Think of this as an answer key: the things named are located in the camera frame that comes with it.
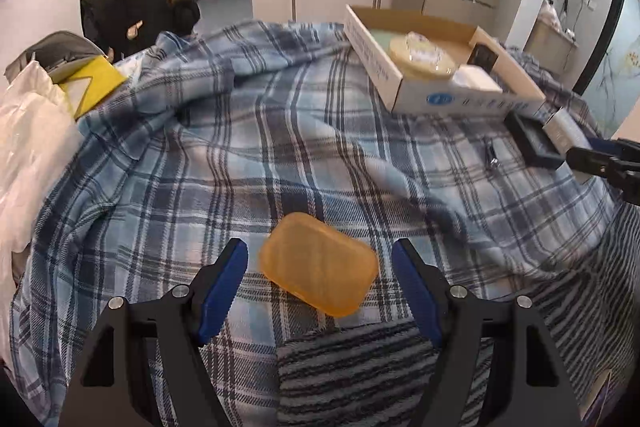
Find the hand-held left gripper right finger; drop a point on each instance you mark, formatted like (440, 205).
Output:
(417, 292)

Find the black framed display case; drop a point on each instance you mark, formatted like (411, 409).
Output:
(532, 142)

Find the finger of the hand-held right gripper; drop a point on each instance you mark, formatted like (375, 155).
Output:
(602, 144)
(592, 162)

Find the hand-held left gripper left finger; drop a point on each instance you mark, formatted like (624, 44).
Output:
(222, 292)

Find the beige counter cabinet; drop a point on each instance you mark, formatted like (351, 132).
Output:
(550, 44)

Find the green snap pouch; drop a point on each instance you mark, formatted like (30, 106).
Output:
(385, 41)

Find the orange translucent soap box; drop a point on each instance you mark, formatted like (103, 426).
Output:
(317, 264)

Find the blue plaid blanket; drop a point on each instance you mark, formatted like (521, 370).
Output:
(225, 147)

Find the grey striped cloth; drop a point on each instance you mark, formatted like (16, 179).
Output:
(350, 372)

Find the cardboard box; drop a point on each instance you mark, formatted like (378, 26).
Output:
(440, 99)

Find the white wall outlet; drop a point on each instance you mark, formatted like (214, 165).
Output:
(590, 4)

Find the white bag on counter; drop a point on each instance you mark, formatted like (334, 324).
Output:
(548, 14)

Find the small black carton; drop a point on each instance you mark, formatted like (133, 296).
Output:
(482, 57)

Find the yellow bag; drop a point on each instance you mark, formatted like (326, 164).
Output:
(95, 79)

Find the grey bag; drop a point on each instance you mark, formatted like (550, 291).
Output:
(55, 49)

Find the floral glass door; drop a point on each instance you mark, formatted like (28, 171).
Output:
(617, 72)

